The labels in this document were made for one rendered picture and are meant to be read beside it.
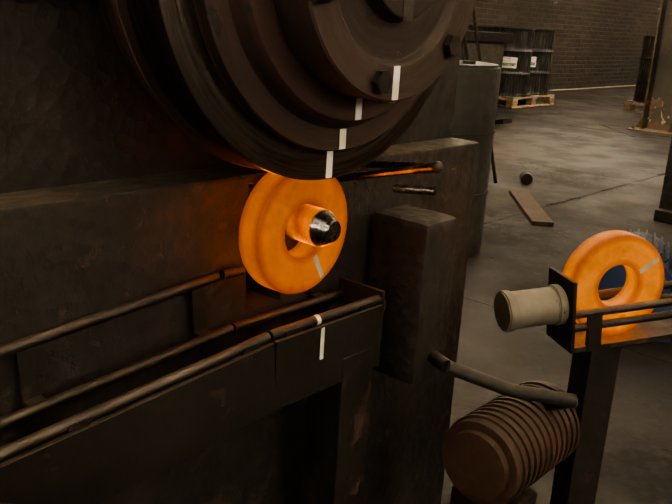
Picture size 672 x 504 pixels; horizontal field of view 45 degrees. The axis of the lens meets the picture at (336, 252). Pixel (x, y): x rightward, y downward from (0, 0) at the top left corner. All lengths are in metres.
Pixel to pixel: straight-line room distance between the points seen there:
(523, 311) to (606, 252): 0.15
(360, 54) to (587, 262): 0.54
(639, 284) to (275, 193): 0.59
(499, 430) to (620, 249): 0.31
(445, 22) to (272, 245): 0.31
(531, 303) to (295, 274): 0.38
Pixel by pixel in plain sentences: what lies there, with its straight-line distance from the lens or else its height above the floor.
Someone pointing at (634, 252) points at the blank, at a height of 0.76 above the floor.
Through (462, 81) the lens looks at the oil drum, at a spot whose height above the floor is 0.81.
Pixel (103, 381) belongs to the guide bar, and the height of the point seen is 0.69.
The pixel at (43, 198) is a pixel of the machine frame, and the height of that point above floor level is 0.87.
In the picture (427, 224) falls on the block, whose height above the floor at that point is 0.80.
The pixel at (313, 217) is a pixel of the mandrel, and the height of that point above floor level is 0.84.
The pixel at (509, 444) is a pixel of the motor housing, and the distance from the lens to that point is 1.14.
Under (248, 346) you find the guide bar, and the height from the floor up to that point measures 0.71.
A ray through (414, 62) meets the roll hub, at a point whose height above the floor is 1.01.
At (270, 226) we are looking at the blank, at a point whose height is 0.83.
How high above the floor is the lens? 1.06
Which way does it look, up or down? 16 degrees down
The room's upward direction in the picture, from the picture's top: 3 degrees clockwise
